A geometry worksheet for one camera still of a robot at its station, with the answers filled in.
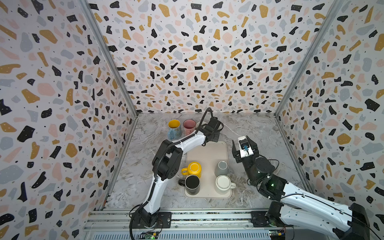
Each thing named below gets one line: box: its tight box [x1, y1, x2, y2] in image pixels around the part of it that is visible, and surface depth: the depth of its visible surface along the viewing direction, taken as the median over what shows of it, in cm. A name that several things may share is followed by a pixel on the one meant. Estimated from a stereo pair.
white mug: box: [215, 175, 237, 195], surface depth 81 cm
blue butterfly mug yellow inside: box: [167, 119, 182, 141], surface depth 105 cm
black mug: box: [178, 174, 201, 196], surface depth 80 cm
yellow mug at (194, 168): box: [181, 161, 202, 179], surface depth 84 cm
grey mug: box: [214, 160, 229, 177], surface depth 85 cm
